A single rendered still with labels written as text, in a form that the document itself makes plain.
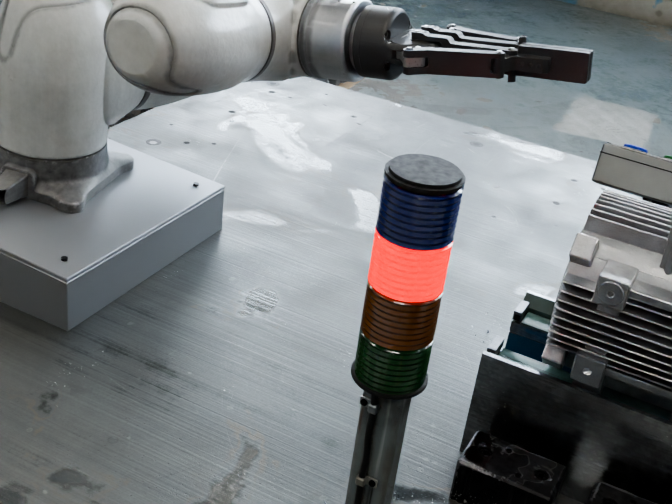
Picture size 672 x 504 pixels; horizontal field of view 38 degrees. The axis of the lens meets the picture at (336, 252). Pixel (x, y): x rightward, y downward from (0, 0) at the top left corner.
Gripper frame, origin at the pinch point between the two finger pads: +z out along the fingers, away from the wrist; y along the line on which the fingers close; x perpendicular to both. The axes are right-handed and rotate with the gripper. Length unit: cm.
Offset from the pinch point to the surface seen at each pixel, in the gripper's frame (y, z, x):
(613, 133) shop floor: 329, -58, 116
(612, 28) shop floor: 508, -101, 110
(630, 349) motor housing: -9.2, 12.3, 24.0
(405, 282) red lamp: -32.8, -0.9, 9.0
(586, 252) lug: -7.3, 6.7, 15.8
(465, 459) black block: -15.9, -1.1, 37.0
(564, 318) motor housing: -9.4, 5.8, 22.2
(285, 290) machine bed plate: 9, -37, 38
